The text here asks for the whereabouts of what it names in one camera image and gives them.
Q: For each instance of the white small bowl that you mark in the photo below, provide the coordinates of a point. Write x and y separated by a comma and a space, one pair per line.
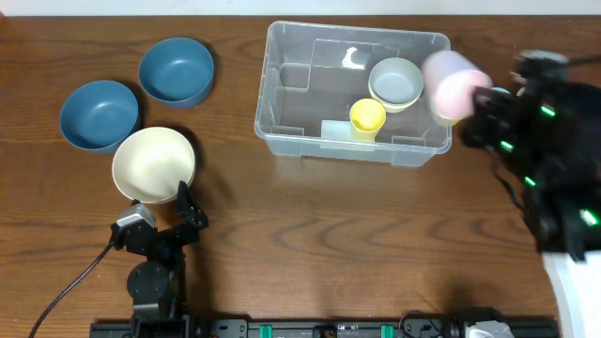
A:
392, 108

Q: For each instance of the dark blue bowl near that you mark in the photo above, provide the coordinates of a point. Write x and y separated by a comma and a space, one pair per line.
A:
100, 116

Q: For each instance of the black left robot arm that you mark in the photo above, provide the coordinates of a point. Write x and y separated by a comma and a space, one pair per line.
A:
156, 286

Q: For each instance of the cream bowl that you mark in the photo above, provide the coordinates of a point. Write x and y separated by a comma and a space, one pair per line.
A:
151, 163

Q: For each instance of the dark blue bowl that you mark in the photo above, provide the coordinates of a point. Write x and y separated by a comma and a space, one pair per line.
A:
100, 116
178, 72

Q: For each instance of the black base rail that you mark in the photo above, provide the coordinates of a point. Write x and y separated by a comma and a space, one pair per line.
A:
408, 326

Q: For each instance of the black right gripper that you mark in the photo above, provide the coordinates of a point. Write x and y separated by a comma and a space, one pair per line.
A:
492, 123

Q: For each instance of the yellow cup front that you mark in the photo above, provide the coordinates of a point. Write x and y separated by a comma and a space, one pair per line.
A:
367, 117

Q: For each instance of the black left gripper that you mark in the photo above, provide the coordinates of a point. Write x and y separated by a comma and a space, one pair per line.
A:
189, 214

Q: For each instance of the light grey small bowl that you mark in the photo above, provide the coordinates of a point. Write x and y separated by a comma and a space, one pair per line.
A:
395, 74

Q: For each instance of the clear plastic storage container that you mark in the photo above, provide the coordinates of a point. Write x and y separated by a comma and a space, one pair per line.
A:
313, 73

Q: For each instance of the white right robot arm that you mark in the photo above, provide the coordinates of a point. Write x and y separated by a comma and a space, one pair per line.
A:
561, 207

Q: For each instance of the pink cup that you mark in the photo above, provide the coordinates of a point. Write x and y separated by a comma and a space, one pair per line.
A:
449, 82

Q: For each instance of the light blue cup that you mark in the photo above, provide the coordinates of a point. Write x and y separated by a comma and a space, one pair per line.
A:
501, 90

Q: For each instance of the yellow small bowl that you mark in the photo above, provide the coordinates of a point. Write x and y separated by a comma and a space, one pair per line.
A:
398, 96

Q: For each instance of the dark blue bowl far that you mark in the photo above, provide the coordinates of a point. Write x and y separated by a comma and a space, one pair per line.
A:
178, 72

